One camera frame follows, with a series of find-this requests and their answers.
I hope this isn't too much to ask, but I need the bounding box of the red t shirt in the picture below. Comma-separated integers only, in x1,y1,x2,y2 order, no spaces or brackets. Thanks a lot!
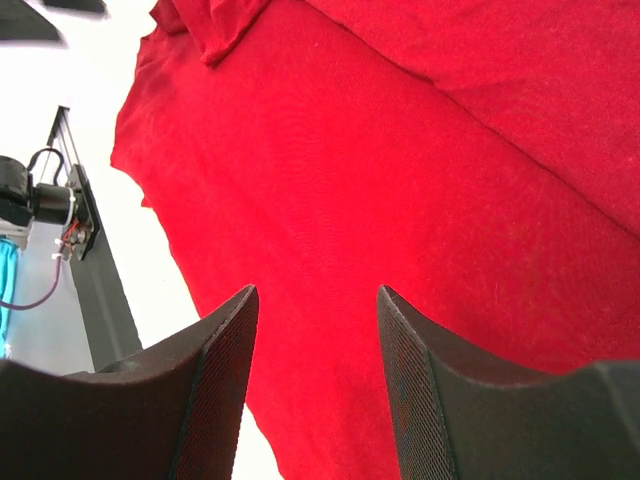
111,1,639,479

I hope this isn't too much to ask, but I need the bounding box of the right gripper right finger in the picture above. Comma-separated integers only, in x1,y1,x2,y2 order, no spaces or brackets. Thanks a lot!
377,286,639,479

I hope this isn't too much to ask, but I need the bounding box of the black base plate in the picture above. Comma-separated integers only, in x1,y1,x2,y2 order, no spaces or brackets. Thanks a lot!
47,106,142,370

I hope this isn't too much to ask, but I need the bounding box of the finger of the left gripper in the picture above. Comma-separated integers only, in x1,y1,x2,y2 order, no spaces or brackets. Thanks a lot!
1,0,107,43

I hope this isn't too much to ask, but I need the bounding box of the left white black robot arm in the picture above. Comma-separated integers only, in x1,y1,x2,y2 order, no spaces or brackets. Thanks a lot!
1,1,77,228

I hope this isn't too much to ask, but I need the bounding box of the cyan cloth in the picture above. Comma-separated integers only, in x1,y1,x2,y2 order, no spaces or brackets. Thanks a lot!
0,238,19,359

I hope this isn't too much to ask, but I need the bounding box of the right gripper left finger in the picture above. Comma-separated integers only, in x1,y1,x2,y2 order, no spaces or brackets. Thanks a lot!
1,286,259,479

